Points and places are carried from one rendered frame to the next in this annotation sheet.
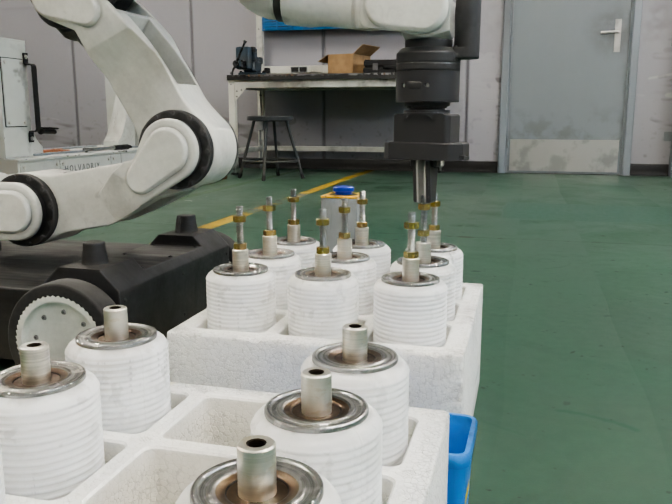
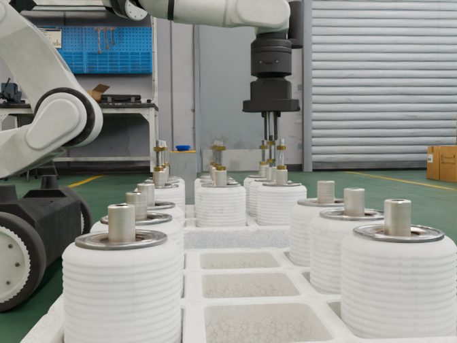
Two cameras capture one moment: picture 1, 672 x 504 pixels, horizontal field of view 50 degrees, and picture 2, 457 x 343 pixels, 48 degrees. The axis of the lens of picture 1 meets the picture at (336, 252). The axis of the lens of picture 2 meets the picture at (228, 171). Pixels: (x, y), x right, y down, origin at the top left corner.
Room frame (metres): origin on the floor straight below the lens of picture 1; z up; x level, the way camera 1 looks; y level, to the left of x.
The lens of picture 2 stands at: (0.01, 0.33, 0.33)
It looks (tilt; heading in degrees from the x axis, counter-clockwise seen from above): 3 degrees down; 341
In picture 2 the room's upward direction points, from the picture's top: 1 degrees counter-clockwise
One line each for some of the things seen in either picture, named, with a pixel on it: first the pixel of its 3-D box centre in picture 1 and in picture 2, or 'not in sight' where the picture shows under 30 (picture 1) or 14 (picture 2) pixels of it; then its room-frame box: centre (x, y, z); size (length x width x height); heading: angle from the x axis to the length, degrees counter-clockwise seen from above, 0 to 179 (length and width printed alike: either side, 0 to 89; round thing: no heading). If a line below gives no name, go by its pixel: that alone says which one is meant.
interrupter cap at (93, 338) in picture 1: (116, 337); (145, 206); (0.67, 0.21, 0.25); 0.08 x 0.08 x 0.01
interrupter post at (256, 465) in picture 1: (256, 470); (397, 219); (0.38, 0.04, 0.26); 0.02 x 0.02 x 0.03
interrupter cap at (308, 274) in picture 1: (323, 274); (220, 186); (0.94, 0.02, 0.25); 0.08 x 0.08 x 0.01
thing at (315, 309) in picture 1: (323, 340); (221, 233); (0.94, 0.02, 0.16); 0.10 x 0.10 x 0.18
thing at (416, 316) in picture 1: (409, 347); (281, 231); (0.91, -0.10, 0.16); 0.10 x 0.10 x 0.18
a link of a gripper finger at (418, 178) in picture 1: (417, 180); (265, 125); (1.03, -0.12, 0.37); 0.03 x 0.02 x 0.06; 148
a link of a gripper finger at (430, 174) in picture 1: (433, 180); (277, 125); (1.02, -0.14, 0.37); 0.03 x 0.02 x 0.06; 148
